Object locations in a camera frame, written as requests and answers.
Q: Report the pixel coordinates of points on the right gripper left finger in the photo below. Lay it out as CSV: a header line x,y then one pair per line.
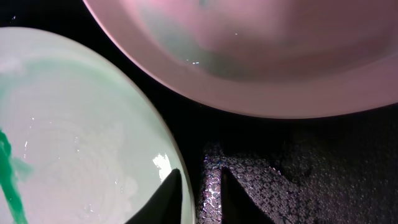
x,y
165,206

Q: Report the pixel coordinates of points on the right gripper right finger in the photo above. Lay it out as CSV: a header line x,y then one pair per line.
x,y
236,205

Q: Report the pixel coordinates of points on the mint plate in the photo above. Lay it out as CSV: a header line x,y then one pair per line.
x,y
83,143

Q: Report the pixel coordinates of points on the black round tray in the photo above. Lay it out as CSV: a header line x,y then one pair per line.
x,y
329,170

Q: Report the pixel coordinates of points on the white plate top right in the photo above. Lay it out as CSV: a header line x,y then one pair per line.
x,y
272,59

